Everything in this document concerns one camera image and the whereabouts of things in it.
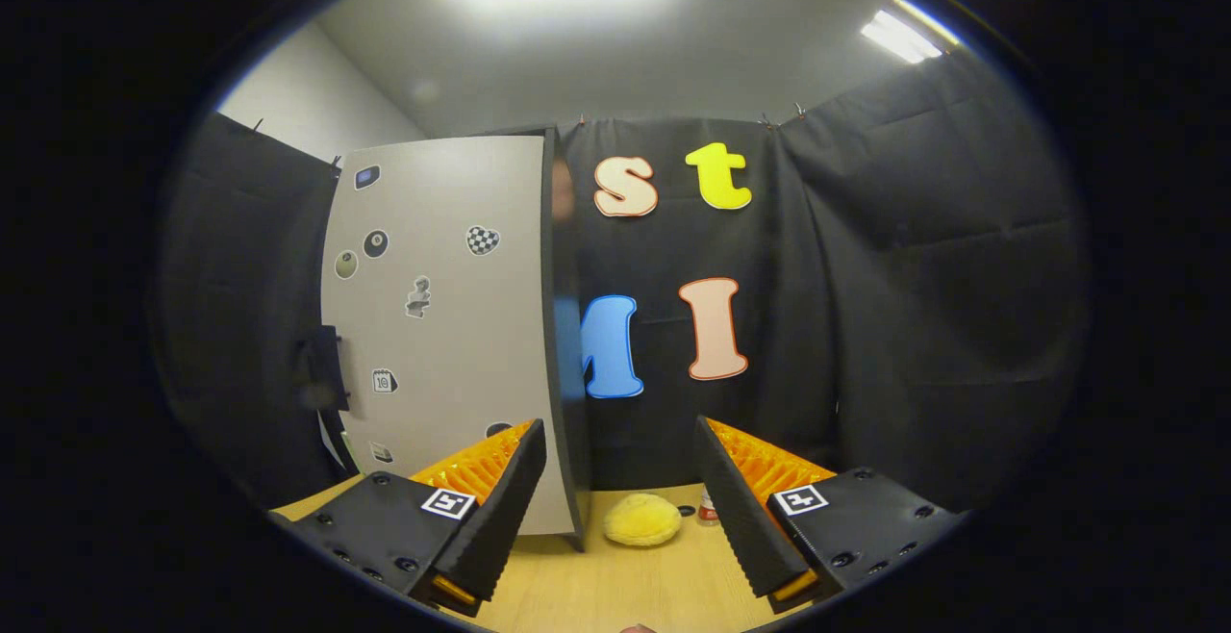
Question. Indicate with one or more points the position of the yellow plush toy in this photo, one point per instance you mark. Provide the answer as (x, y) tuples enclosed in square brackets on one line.
[(642, 519)]

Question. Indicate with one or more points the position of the small red white bottle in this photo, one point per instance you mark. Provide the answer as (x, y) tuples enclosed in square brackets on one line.
[(708, 508)]

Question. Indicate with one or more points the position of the black backdrop cloth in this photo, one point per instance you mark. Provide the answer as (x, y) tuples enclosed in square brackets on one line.
[(914, 325)]

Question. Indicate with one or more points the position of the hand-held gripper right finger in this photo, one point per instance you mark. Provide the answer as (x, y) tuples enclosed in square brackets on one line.
[(741, 518)]

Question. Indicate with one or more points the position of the green spine book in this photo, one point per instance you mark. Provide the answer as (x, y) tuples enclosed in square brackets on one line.
[(348, 450)]

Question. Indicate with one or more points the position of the dark grey shoe cabinet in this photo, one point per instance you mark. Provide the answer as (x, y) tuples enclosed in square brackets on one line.
[(567, 402)]

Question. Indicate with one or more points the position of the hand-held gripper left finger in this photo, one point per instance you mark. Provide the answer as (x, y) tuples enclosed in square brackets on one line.
[(502, 518)]

